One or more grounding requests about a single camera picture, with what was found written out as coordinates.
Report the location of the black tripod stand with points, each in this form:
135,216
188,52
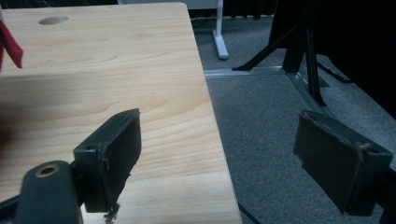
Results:
300,46

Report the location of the black curtain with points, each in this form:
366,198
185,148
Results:
358,34

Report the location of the white table frame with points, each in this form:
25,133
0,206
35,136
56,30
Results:
220,37

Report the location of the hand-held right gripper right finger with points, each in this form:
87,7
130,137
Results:
330,155

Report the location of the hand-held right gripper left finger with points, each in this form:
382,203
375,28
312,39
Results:
115,155

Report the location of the red baseball cap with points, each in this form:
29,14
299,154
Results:
11,46

